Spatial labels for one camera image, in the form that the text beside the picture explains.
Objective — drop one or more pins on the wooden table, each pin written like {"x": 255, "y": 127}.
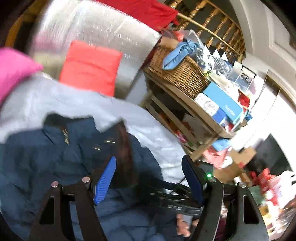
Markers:
{"x": 182, "y": 116}

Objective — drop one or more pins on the red blanket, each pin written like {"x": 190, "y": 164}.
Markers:
{"x": 152, "y": 13}

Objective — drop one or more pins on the wooden stair railing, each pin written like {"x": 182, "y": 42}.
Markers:
{"x": 216, "y": 24}

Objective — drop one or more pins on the wicker basket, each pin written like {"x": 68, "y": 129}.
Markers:
{"x": 187, "y": 76}

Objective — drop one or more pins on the orange red pillow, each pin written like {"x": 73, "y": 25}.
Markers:
{"x": 90, "y": 67}

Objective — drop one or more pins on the clear plastic storage bin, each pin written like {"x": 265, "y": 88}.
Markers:
{"x": 248, "y": 82}

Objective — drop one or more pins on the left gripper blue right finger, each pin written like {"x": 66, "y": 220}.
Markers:
{"x": 195, "y": 177}

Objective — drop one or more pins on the silver foil wrapped headboard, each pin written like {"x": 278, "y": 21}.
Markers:
{"x": 61, "y": 22}

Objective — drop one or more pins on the pink pillow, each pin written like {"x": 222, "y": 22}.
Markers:
{"x": 15, "y": 67}

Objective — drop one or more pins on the grey bed sheet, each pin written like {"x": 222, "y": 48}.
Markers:
{"x": 27, "y": 107}

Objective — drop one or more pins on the light blue cloth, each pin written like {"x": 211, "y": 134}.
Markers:
{"x": 175, "y": 57}

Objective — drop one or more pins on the white blue tissue box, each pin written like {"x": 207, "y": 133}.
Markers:
{"x": 210, "y": 107}

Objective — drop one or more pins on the person's right hand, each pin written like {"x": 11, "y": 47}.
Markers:
{"x": 183, "y": 228}

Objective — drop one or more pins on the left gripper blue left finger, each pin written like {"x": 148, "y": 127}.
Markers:
{"x": 101, "y": 179}

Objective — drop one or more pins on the navy blue padded jacket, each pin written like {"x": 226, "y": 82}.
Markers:
{"x": 66, "y": 150}

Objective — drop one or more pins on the blue fashion box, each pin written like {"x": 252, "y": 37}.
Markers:
{"x": 232, "y": 108}

